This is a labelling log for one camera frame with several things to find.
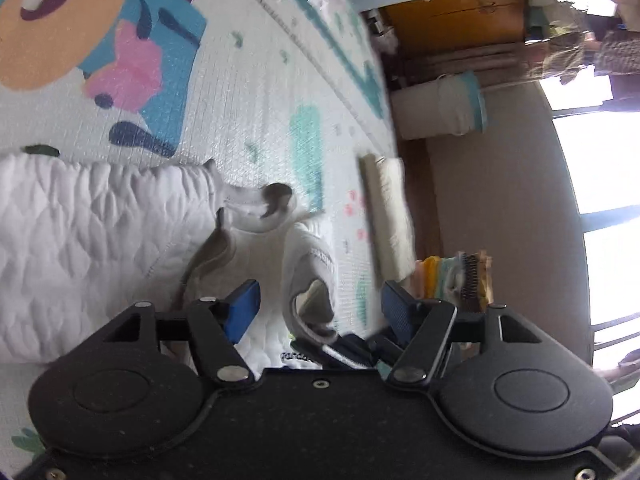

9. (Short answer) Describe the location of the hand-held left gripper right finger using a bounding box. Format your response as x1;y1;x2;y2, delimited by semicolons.
381;281;544;389

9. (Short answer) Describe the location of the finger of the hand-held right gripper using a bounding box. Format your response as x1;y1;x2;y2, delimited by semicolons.
292;332;397;372

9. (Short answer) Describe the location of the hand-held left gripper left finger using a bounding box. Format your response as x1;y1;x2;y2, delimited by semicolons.
97;280;262;389

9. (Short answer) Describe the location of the white quilted grey-trimmed garment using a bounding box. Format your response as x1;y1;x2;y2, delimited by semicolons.
0;154;337;367

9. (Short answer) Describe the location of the stack of folded colourful clothes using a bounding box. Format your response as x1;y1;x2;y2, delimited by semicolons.
414;250;495;307

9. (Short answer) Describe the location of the folded white quilted garment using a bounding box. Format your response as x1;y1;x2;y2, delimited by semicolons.
359;154;417;282

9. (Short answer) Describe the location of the white bucket with teal lid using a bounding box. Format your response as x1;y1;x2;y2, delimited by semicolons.
389;71;489;142

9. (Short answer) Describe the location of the cartoon printed play mat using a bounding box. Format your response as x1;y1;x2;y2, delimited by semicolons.
0;0;401;463

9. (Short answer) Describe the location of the window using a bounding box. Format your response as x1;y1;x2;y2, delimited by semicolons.
540;0;640;426

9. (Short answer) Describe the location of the white cloth bundle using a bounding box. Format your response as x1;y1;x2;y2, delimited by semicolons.
367;10;402;55

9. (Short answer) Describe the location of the wooden cabinet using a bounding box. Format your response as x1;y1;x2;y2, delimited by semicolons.
384;0;527;57

